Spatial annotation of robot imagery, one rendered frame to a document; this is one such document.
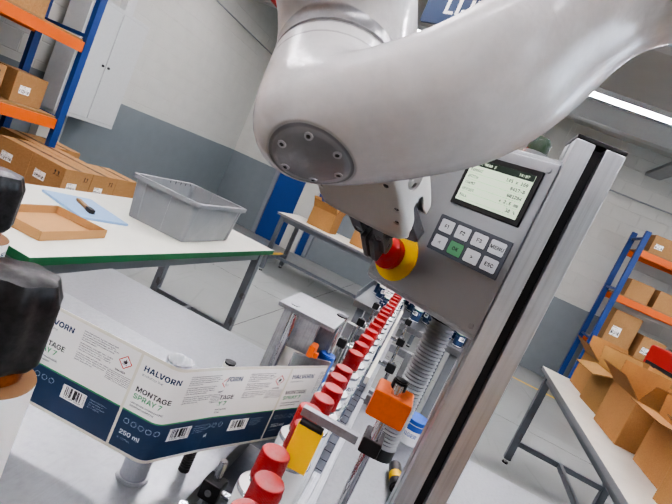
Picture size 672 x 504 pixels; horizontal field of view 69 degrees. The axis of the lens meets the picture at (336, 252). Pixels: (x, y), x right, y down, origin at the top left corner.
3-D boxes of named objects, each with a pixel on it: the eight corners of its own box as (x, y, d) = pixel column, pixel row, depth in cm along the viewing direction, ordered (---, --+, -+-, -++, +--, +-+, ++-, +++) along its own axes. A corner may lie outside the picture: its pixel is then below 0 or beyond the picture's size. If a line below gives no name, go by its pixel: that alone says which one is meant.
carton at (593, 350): (554, 372, 359) (578, 327, 355) (614, 401, 351) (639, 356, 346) (567, 388, 321) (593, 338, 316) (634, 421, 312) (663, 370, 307)
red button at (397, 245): (394, 235, 57) (378, 228, 55) (418, 246, 54) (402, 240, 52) (381, 264, 57) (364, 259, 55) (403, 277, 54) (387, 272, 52)
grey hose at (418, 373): (368, 441, 65) (436, 302, 63) (392, 455, 65) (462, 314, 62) (363, 453, 62) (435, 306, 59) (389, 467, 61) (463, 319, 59)
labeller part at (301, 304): (299, 295, 99) (301, 290, 99) (348, 319, 97) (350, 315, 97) (277, 304, 86) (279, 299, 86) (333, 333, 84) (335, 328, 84)
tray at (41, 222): (55, 213, 197) (58, 205, 197) (104, 238, 194) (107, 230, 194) (-20, 211, 164) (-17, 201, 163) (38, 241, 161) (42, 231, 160)
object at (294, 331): (250, 401, 102) (299, 292, 99) (304, 432, 100) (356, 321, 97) (220, 427, 89) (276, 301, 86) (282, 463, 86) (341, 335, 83)
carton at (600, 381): (557, 384, 320) (584, 334, 315) (623, 416, 313) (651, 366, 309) (578, 410, 275) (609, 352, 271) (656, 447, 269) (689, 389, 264)
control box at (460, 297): (409, 287, 65) (473, 155, 63) (520, 353, 53) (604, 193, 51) (360, 273, 58) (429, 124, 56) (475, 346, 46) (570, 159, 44)
